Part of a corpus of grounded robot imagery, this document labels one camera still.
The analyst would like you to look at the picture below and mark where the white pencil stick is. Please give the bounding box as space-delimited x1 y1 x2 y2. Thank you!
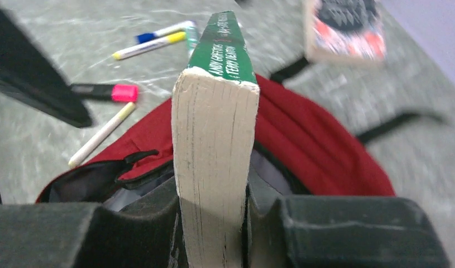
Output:
68 102 136 168

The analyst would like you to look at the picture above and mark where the floral cover book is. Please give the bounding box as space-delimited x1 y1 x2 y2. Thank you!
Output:
303 0 386 64

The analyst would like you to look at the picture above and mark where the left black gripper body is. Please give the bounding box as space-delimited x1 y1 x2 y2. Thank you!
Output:
0 9 93 128

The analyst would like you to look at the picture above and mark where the green paperback book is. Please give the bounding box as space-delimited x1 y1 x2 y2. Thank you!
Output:
171 11 260 267

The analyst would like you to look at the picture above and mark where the pink black highlighter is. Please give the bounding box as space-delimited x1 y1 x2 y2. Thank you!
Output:
70 83 138 102

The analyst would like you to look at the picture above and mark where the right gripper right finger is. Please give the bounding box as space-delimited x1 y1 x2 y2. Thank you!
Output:
246 174 451 267

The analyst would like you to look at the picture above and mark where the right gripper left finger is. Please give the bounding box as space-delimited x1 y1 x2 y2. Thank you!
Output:
0 179 185 267

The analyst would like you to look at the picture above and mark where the red backpack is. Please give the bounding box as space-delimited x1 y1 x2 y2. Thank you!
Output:
36 76 444 211

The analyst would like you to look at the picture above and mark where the blue cap marker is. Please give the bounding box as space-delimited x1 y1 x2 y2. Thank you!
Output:
135 21 195 44

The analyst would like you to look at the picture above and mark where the yellow cap marker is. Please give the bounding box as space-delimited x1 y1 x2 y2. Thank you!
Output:
112 31 186 60

